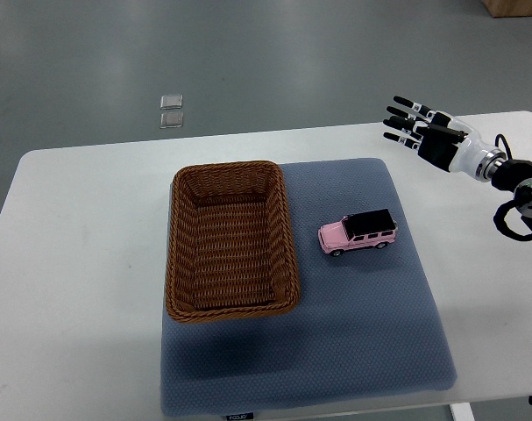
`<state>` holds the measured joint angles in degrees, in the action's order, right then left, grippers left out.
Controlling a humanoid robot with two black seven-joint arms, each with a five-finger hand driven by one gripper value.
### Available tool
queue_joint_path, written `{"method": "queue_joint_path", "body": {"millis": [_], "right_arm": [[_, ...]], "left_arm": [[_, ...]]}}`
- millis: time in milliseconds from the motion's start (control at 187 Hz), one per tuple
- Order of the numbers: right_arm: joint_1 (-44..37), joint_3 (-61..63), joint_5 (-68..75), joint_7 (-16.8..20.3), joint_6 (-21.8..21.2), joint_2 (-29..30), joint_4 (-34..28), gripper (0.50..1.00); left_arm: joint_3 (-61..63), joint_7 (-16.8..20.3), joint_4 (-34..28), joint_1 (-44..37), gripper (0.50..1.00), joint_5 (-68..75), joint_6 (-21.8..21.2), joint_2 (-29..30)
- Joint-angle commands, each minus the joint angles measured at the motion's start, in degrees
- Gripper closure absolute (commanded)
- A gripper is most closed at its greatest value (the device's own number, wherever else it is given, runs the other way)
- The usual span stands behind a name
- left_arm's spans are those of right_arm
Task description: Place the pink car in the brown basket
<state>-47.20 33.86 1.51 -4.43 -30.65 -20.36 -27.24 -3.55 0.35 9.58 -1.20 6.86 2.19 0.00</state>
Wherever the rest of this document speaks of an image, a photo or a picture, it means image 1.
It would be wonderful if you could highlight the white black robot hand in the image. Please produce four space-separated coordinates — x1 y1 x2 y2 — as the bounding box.
383 96 510 182

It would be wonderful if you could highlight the blue grey padded mat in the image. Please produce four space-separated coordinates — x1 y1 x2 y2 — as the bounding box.
160 158 457 417

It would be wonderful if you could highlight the pink toy car black roof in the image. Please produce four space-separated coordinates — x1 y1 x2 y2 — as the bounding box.
317 209 398 257

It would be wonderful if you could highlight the brown wicker basket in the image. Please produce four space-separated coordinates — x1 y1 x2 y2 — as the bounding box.
164 161 301 323

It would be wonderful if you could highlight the white table leg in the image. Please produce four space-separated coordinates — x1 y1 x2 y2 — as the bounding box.
449 403 475 421

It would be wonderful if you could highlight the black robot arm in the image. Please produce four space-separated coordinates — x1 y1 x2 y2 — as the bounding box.
487 159 532 242

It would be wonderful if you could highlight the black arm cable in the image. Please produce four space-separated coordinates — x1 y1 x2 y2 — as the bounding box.
493 134 514 161

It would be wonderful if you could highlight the wooden box corner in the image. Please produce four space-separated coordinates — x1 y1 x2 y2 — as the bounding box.
482 0 532 18

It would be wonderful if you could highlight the upper clear floor tile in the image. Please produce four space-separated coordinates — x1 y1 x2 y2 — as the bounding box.
160 94 183 110

